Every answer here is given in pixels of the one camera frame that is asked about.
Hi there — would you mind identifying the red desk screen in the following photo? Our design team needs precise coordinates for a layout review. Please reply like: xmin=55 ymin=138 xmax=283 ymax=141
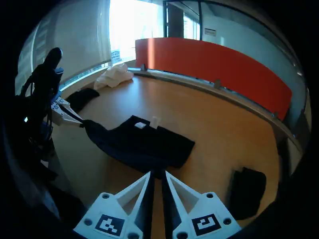
xmin=127 ymin=37 xmax=304 ymax=153

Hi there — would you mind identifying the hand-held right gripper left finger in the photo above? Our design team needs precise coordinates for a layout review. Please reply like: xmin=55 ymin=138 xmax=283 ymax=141
xmin=73 ymin=170 xmax=155 ymax=239

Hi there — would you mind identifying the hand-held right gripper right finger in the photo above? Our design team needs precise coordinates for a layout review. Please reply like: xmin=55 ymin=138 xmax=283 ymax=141
xmin=161 ymin=170 xmax=242 ymax=239

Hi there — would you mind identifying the black towel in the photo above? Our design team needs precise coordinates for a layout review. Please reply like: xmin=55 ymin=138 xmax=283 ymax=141
xmin=67 ymin=88 xmax=101 ymax=113
xmin=82 ymin=115 xmax=196 ymax=180

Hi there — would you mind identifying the heap of white towels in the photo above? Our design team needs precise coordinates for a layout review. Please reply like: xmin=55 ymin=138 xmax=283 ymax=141
xmin=93 ymin=63 xmax=134 ymax=91

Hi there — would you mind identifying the stack of black towels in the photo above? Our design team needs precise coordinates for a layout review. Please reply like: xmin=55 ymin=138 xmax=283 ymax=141
xmin=228 ymin=167 xmax=267 ymax=221

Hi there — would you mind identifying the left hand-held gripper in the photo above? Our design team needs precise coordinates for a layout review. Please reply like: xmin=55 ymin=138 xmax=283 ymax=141
xmin=19 ymin=47 xmax=84 ymax=140

